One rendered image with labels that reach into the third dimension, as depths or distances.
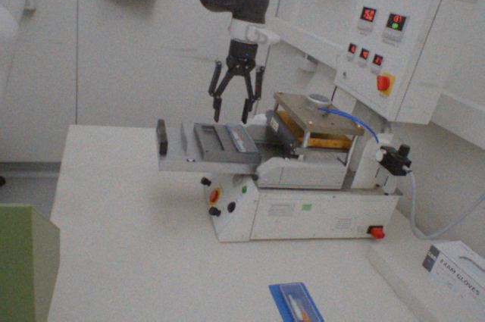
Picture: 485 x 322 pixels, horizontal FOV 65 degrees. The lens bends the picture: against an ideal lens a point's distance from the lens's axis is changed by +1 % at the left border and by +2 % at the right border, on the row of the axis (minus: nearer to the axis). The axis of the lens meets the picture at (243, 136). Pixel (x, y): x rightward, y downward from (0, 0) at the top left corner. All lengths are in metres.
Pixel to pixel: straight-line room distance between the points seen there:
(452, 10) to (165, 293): 0.95
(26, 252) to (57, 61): 1.90
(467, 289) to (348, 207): 0.34
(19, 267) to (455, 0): 1.05
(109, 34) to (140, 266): 1.69
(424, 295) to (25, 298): 0.88
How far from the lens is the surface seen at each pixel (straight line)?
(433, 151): 1.45
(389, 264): 1.16
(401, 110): 1.10
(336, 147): 1.12
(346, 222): 1.20
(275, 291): 1.00
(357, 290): 1.10
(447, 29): 1.10
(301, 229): 1.15
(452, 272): 1.16
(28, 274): 0.71
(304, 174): 1.04
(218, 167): 1.02
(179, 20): 2.45
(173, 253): 1.04
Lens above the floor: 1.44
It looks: 23 degrees down
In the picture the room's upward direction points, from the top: 12 degrees clockwise
